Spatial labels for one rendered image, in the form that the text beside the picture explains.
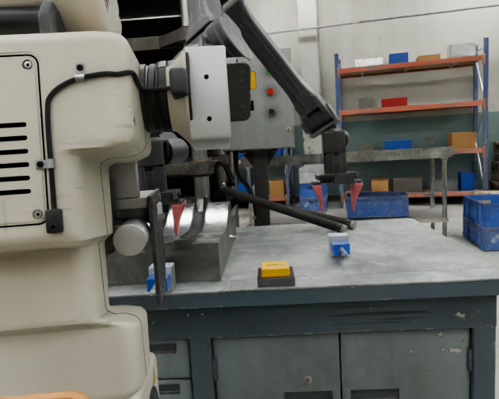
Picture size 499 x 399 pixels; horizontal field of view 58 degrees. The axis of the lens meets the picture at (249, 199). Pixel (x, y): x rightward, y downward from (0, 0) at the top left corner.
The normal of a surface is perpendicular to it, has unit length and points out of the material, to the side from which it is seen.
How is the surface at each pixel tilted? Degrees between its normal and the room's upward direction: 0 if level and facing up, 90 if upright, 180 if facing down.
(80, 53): 82
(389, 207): 92
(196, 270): 90
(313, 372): 90
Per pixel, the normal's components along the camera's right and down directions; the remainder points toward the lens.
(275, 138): -0.04, 0.14
